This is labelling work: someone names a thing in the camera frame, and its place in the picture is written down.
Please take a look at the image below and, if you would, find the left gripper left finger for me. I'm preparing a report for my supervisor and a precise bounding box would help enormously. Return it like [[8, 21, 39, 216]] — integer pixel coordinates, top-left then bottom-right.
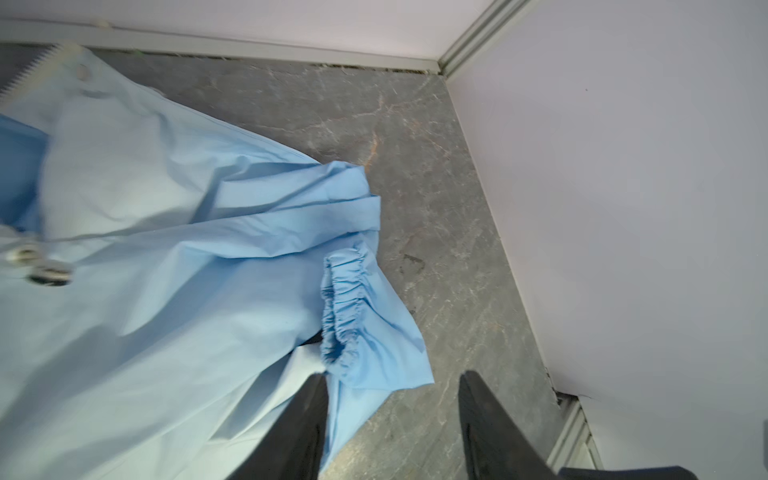
[[229, 374, 329, 480]]

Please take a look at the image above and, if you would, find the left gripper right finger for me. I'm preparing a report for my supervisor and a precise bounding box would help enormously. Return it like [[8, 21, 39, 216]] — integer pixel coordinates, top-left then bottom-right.
[[458, 371, 557, 479]]

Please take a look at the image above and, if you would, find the light blue jacket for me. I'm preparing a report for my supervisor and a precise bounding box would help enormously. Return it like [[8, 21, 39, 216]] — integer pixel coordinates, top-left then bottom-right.
[[1, 45, 433, 479]]

